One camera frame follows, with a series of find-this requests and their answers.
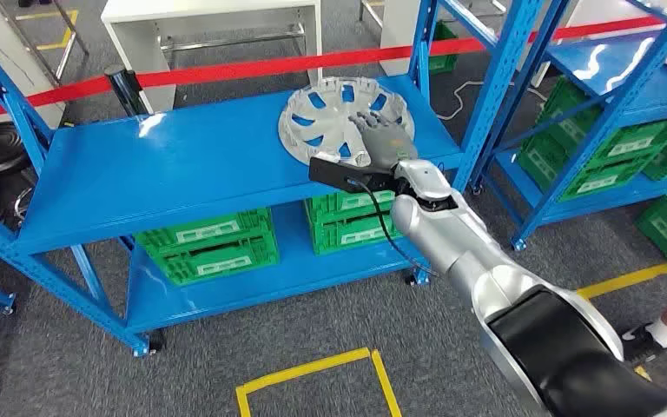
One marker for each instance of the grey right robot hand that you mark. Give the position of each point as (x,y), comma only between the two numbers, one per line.
(388,144)

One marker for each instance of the silver plastic wheel cover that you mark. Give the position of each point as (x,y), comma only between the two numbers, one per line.
(333,118)

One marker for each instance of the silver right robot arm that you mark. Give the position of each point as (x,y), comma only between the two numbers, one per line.
(466,253)

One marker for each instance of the white table side panel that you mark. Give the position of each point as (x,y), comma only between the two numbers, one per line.
(0,63)
(402,34)

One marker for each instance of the red barrier belt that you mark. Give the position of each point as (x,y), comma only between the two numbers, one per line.
(224,71)

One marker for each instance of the white table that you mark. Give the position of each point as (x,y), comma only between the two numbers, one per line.
(195,8)

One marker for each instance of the person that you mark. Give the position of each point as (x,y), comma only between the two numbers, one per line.
(644,342)

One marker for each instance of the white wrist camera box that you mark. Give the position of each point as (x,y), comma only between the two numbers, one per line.
(328,158)

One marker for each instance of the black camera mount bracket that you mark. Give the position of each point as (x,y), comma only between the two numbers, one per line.
(333,175)

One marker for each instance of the steel table leg frame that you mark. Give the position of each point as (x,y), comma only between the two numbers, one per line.
(74,33)
(371,11)

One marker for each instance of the black stanchion post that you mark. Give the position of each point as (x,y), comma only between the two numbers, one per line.
(126,89)

